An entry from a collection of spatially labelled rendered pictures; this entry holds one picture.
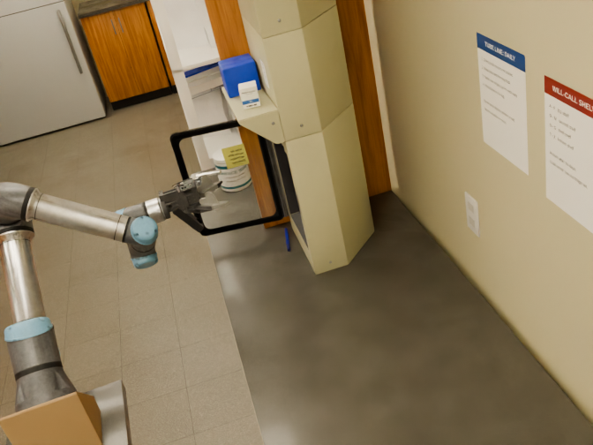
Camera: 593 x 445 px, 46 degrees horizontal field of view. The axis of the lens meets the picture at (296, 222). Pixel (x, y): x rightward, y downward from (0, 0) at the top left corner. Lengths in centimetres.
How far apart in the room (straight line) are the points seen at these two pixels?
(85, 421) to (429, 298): 98
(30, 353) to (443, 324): 108
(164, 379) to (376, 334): 174
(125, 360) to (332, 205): 189
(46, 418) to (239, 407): 150
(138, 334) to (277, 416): 213
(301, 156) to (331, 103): 18
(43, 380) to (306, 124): 96
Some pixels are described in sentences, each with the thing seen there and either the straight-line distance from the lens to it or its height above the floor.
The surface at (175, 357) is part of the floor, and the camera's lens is 359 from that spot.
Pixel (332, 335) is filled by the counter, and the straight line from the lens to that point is 197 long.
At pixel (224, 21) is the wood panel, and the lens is 223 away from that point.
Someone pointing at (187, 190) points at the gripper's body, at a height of 130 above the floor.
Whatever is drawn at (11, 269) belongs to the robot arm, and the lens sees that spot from 210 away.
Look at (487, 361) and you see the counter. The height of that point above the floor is 94.
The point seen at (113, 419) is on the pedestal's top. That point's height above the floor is 94.
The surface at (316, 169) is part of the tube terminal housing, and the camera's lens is 204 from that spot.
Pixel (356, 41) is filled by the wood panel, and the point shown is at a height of 152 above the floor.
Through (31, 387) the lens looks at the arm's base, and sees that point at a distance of 186.
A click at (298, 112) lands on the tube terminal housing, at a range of 196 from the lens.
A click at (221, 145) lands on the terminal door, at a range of 231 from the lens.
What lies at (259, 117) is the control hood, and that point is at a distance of 194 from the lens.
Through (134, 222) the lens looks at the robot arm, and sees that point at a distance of 197.
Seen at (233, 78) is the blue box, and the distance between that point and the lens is 209.
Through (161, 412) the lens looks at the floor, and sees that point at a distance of 334.
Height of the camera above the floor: 221
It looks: 30 degrees down
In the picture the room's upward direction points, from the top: 13 degrees counter-clockwise
